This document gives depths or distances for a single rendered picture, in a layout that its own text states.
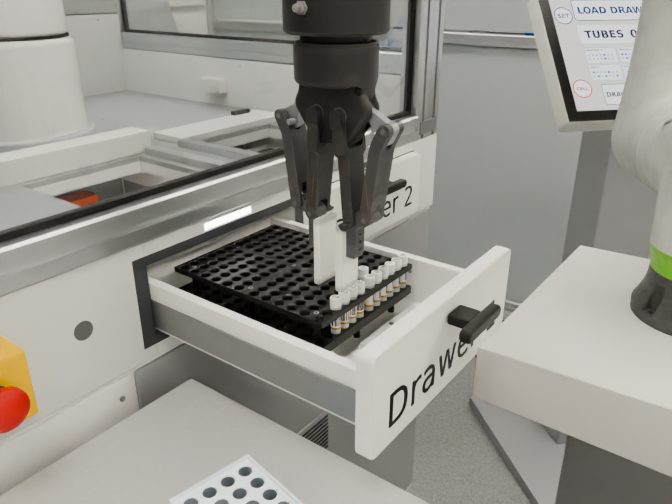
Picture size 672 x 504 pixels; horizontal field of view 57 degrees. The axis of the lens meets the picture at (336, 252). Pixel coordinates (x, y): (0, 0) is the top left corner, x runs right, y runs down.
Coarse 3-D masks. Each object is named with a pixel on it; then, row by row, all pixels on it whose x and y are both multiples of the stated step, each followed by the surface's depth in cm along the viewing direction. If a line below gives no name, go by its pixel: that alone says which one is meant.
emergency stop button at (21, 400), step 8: (0, 392) 52; (8, 392) 52; (16, 392) 52; (24, 392) 53; (0, 400) 51; (8, 400) 52; (16, 400) 52; (24, 400) 53; (0, 408) 51; (8, 408) 52; (16, 408) 52; (24, 408) 53; (0, 416) 51; (8, 416) 52; (16, 416) 52; (24, 416) 53; (0, 424) 52; (8, 424) 52; (16, 424) 53; (0, 432) 52
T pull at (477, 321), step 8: (496, 304) 62; (456, 312) 61; (464, 312) 61; (472, 312) 61; (480, 312) 61; (488, 312) 60; (496, 312) 61; (448, 320) 61; (456, 320) 60; (464, 320) 60; (472, 320) 59; (480, 320) 59; (488, 320) 60; (464, 328) 58; (472, 328) 58; (480, 328) 59; (464, 336) 57; (472, 336) 57
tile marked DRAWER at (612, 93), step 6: (600, 84) 123; (606, 84) 123; (612, 84) 124; (618, 84) 124; (624, 84) 124; (606, 90) 123; (612, 90) 123; (618, 90) 123; (606, 96) 123; (612, 96) 123; (618, 96) 123; (606, 102) 122; (612, 102) 122; (618, 102) 123
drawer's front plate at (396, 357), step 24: (480, 264) 67; (504, 264) 71; (456, 288) 62; (480, 288) 66; (504, 288) 73; (432, 312) 58; (384, 336) 53; (408, 336) 55; (432, 336) 59; (456, 336) 64; (480, 336) 70; (360, 360) 51; (384, 360) 52; (408, 360) 56; (432, 360) 60; (456, 360) 66; (360, 384) 52; (384, 384) 53; (408, 384) 57; (360, 408) 53; (384, 408) 54; (408, 408) 58; (360, 432) 54; (384, 432) 55
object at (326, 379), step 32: (256, 224) 88; (288, 224) 88; (192, 256) 79; (416, 256) 77; (160, 288) 69; (416, 288) 78; (160, 320) 71; (192, 320) 67; (224, 320) 64; (384, 320) 74; (224, 352) 65; (256, 352) 62; (288, 352) 59; (320, 352) 57; (352, 352) 68; (288, 384) 61; (320, 384) 58; (352, 384) 55; (352, 416) 56
